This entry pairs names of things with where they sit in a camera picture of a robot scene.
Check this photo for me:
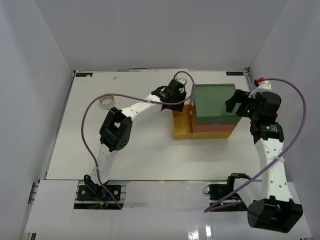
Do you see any black label corner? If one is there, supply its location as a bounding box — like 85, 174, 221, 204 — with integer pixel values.
226, 71, 244, 76
75, 72, 93, 78

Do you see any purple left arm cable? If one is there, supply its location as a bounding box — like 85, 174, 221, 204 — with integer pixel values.
81, 71, 196, 210

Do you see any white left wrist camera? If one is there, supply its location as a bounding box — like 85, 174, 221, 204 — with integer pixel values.
176, 78, 188, 86

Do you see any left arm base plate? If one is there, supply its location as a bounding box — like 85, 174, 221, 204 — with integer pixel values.
76, 184, 122, 202

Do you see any yellow drawer box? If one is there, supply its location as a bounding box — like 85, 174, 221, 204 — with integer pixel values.
191, 131, 233, 139

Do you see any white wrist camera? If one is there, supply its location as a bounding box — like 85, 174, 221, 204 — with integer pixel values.
248, 77, 272, 99
176, 78, 188, 86

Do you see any black label right corner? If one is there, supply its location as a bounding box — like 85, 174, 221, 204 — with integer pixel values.
226, 71, 244, 76

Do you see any large clear tape roll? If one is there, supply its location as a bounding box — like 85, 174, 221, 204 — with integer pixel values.
99, 95, 116, 110

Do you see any yellow drawer tray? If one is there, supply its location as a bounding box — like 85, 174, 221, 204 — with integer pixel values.
172, 104, 193, 140

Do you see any green drawer box shell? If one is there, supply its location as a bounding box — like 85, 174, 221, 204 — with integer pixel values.
190, 83, 241, 125

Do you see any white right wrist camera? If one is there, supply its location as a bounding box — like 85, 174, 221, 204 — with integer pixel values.
248, 77, 272, 99

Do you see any small clear tape roll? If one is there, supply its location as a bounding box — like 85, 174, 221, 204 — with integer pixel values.
174, 111, 182, 119

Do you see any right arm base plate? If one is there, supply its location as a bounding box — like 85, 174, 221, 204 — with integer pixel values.
203, 183, 233, 201

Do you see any black label left corner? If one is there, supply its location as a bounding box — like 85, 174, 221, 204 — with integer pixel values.
75, 72, 93, 78

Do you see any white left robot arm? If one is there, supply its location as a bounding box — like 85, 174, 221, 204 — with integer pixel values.
84, 78, 187, 200

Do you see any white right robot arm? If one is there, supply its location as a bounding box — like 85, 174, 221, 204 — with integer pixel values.
225, 89, 303, 233

